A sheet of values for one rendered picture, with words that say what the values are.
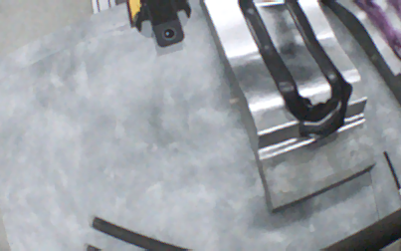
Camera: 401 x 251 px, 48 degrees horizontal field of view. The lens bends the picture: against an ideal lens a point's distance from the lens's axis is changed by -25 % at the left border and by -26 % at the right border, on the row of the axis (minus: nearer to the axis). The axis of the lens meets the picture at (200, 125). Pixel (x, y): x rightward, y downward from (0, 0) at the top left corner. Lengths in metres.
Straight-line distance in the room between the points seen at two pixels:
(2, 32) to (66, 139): 1.37
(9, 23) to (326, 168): 1.79
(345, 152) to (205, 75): 0.35
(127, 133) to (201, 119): 0.15
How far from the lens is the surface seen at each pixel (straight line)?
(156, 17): 0.91
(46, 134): 1.20
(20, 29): 2.40
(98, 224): 1.09
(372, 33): 1.20
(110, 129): 1.16
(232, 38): 1.12
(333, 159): 1.08
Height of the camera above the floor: 1.88
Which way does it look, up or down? 71 degrees down
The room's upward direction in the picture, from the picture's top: 7 degrees counter-clockwise
